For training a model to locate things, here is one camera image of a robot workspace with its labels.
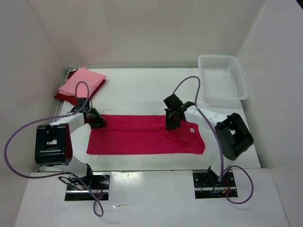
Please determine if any magenta t-shirt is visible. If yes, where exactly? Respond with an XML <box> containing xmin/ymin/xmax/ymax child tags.
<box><xmin>87</xmin><ymin>115</ymin><xmax>205</xmax><ymax>155</ymax></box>

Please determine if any light pink t-shirt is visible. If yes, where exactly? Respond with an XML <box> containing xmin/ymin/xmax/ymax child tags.
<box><xmin>58</xmin><ymin>68</ymin><xmax>107</xmax><ymax>98</ymax></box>

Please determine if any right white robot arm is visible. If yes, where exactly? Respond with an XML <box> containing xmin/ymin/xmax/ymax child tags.
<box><xmin>165</xmin><ymin>106</ymin><xmax>254</xmax><ymax>186</ymax></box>

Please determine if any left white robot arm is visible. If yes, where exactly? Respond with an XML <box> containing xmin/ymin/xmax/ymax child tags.
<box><xmin>35</xmin><ymin>108</ymin><xmax>107</xmax><ymax>189</ymax></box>

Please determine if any white plastic basket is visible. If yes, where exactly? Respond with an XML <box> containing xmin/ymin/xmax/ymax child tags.
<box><xmin>198</xmin><ymin>55</ymin><xmax>248</xmax><ymax>102</ymax></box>

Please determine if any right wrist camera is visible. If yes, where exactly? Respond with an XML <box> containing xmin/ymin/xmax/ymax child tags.
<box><xmin>163</xmin><ymin>94</ymin><xmax>183</xmax><ymax>111</ymax></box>

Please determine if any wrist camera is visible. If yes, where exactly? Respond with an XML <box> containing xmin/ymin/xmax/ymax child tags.
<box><xmin>67</xmin><ymin>98</ymin><xmax>93</xmax><ymax>114</ymax></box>
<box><xmin>163</xmin><ymin>94</ymin><xmax>183</xmax><ymax>111</ymax></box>

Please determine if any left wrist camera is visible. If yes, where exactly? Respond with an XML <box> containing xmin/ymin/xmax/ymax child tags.
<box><xmin>67</xmin><ymin>98</ymin><xmax>93</xmax><ymax>114</ymax></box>

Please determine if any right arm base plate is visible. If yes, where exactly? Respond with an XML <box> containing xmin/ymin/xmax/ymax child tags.
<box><xmin>192</xmin><ymin>170</ymin><xmax>238</xmax><ymax>199</ymax></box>

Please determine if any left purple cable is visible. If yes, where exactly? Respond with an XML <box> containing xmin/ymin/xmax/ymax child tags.
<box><xmin>4</xmin><ymin>81</ymin><xmax>105</xmax><ymax>218</ymax></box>

